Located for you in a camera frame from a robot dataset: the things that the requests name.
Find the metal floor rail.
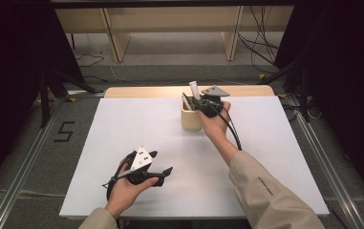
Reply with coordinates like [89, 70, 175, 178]
[285, 94, 364, 229]
[0, 94, 67, 229]

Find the person's right hand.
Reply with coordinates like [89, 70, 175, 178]
[196, 100, 232, 148]

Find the light wooden bench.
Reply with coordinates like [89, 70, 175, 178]
[54, 5, 295, 63]

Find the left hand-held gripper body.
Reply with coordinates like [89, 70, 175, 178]
[122, 146, 166, 187]

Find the left hand-held gripper cable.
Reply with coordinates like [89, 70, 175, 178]
[101, 151, 138, 202]

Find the black tripod stand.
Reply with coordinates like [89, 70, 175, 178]
[37, 67, 105, 129]

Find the hand-held gripper cable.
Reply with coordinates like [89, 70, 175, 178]
[210, 102, 244, 152]
[101, 151, 138, 202]

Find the black curtain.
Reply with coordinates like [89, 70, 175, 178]
[0, 0, 86, 201]
[273, 0, 364, 204]

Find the right hand-held gripper cable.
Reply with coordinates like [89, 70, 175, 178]
[210, 102, 244, 152]

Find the beige square pen cup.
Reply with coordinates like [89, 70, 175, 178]
[181, 95, 204, 131]

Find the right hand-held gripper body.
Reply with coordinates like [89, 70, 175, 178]
[195, 84, 231, 119]

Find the person's left hand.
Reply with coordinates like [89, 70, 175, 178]
[104, 155, 161, 219]

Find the black floor cable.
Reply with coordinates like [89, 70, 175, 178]
[75, 53, 106, 68]

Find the black metal stand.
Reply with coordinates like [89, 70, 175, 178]
[260, 58, 315, 124]

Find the white table board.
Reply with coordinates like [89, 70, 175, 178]
[58, 95, 331, 220]

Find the bundle of black cables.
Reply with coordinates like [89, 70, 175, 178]
[237, 5, 281, 74]

